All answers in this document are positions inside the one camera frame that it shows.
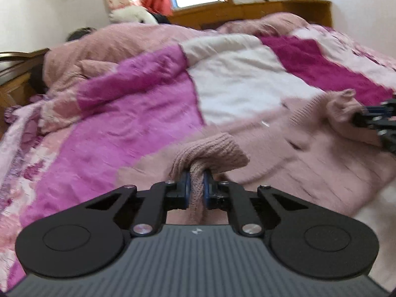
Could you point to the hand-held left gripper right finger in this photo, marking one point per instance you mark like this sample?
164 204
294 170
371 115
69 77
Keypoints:
206 190

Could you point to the wooden bedside cabinet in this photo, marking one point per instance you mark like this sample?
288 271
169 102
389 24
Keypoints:
15 77

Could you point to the pink duvet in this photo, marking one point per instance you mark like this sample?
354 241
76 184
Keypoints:
123 45

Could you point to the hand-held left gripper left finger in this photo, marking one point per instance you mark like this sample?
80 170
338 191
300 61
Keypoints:
186 189

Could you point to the wooden headboard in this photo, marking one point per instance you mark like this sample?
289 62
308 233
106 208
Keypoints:
263 10

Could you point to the red cloth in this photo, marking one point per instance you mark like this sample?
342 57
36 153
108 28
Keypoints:
159 3

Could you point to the pink knitted sweater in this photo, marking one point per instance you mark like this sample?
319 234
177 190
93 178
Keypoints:
294 161

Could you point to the pink magenta patchwork blanket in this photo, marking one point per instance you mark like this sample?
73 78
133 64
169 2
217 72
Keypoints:
130 123

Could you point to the dark fuzzy object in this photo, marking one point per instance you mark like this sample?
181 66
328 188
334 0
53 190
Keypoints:
81 33

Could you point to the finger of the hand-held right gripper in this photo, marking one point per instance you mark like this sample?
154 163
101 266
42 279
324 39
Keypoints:
382 107
368 121

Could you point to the white plush toy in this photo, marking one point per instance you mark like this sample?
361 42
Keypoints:
133 15

